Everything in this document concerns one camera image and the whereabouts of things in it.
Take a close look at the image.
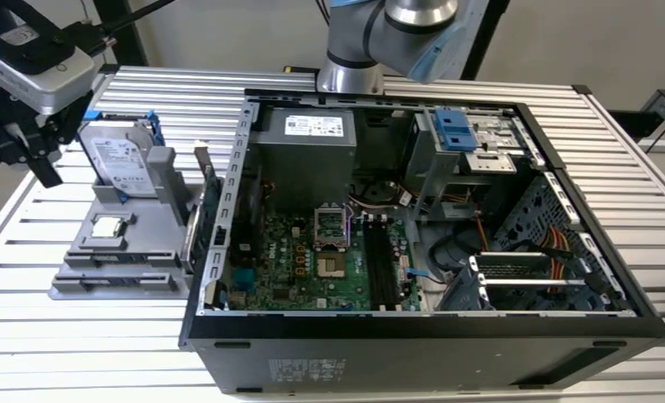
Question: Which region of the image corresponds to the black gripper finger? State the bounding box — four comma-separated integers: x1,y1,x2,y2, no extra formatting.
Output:
26,110,81,188
0,124,52,189

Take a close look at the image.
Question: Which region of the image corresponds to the hard disk in blue carrier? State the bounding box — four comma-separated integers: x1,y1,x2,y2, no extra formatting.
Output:
77,109,166,203

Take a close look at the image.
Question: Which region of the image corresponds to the silver CPU chip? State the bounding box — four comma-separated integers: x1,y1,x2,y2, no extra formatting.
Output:
88,217,128,238

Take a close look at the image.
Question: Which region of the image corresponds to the grey parts rack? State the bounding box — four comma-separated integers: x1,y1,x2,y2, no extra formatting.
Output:
49,146,208,301

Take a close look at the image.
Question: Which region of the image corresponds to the green graphics card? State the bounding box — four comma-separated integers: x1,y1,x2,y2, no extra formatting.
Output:
178,144,226,274

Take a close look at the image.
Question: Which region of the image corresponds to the grey power supply unit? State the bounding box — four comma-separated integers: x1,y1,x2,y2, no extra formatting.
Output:
250,107,361,211

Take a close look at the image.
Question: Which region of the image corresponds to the green motherboard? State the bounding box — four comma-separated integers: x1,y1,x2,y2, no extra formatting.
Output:
222,212,426,312

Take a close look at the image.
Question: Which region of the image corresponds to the metal socket cover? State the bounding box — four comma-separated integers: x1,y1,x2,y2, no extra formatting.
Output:
312,202,349,249

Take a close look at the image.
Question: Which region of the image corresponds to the thin metal locking lever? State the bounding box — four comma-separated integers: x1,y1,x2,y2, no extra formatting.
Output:
344,208,357,249

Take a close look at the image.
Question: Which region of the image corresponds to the CPU socket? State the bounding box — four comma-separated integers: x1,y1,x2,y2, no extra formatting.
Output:
314,250,349,280

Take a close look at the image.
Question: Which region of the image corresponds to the black round fan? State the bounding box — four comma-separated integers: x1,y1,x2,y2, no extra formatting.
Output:
357,178,408,207

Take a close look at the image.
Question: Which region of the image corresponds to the grey metal drive cage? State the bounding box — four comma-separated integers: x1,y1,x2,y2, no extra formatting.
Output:
405,107,542,222

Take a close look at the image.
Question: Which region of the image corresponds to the blue plastic drive latch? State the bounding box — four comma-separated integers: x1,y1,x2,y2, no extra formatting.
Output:
430,107,474,151

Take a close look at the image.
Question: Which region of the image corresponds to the black open PC case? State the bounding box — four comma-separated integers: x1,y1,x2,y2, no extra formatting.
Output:
178,87,665,395

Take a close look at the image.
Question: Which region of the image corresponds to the grey metal disk bay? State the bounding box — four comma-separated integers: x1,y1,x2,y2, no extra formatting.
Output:
437,250,598,312

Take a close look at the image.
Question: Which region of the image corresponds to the silver wrist camera black mount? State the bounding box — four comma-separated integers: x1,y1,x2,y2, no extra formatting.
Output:
0,14,97,115

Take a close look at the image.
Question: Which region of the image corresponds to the black upright post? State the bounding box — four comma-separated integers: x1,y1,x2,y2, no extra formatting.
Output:
94,0,149,67

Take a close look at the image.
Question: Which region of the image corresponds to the black looped wire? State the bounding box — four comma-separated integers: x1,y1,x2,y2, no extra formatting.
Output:
428,222,482,278

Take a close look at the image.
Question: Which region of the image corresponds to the single orange wire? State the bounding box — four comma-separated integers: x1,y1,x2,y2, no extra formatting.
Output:
473,208,492,254

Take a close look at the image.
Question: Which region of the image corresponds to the black slanted post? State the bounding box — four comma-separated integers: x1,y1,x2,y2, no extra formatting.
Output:
458,0,510,81

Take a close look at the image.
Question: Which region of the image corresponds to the orange red yellow wire bundle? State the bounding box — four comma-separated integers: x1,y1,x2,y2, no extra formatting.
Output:
537,228,573,281

